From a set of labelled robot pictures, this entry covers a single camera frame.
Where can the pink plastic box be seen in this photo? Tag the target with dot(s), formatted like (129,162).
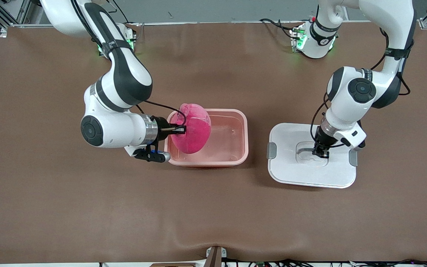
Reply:
(228,155)

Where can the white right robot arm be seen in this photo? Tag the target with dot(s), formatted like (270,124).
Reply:
(124,129)

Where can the silver table edge rail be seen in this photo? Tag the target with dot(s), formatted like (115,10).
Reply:
(217,22)

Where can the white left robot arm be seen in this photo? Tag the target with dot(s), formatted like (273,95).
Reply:
(395,22)

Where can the white box lid grey clips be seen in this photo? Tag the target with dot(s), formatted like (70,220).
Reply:
(291,170)

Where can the pink plush toy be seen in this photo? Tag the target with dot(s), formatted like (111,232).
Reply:
(195,129)

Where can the wooden table clamp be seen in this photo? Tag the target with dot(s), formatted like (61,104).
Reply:
(214,257)

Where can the brown table mat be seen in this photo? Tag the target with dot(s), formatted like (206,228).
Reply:
(124,215)

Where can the flat wooden piece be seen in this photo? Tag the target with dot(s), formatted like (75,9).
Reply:
(172,265)

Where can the aluminium frame struts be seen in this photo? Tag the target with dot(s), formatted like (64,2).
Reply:
(26,9)

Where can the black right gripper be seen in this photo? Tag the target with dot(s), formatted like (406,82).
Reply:
(161,126)

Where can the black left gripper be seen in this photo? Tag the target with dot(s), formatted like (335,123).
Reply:
(322,141)

